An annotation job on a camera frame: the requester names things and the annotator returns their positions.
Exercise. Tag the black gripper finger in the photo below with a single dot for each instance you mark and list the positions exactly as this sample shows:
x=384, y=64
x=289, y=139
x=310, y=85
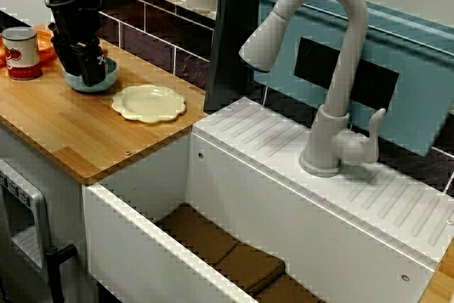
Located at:
x=72, y=60

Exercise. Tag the tomato soup can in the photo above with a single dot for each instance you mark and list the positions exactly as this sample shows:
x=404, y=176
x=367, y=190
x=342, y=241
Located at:
x=21, y=54

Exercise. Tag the white toy sink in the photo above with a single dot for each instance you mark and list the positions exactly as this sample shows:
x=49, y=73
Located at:
x=283, y=193

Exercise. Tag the brown folded cloth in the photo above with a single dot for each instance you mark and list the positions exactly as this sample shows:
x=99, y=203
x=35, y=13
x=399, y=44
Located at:
x=241, y=257

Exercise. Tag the grey toy faucet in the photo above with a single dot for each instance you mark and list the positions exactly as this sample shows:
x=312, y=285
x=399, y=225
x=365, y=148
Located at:
x=351, y=51

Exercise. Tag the light blue bowl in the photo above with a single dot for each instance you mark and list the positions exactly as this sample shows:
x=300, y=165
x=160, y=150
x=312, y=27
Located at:
x=111, y=76

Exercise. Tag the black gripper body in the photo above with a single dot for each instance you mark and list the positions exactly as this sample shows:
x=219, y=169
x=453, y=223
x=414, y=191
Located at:
x=76, y=35

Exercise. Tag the orange toy frying pan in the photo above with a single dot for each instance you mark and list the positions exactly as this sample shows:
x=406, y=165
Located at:
x=46, y=45

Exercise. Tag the cream scalloped plate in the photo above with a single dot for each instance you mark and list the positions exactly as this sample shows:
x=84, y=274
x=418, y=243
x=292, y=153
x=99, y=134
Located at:
x=149, y=104

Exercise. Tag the grey toy dishwasher front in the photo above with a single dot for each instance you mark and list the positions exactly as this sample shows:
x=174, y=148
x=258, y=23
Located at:
x=21, y=228

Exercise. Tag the black gripper finger with sticker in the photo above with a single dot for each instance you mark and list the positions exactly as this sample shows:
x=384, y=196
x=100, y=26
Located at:
x=95, y=69

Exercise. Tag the teal plastic bin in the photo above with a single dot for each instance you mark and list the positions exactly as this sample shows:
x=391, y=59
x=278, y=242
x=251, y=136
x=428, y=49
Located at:
x=418, y=79

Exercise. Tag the dark upright panel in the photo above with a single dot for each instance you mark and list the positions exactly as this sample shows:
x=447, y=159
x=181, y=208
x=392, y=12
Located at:
x=234, y=51

